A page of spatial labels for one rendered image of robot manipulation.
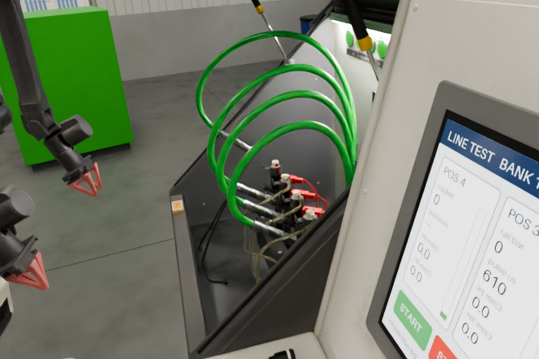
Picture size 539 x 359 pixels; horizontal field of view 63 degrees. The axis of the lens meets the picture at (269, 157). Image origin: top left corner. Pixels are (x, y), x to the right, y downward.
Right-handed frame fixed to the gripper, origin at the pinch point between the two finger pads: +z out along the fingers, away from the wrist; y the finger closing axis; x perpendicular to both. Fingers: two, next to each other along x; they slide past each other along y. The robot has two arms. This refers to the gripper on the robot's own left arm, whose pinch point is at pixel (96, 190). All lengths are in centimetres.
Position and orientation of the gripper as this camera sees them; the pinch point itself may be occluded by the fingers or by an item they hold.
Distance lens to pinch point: 139.3
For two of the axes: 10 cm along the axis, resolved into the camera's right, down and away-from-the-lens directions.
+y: -0.8, -3.9, 9.2
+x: -8.7, 4.8, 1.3
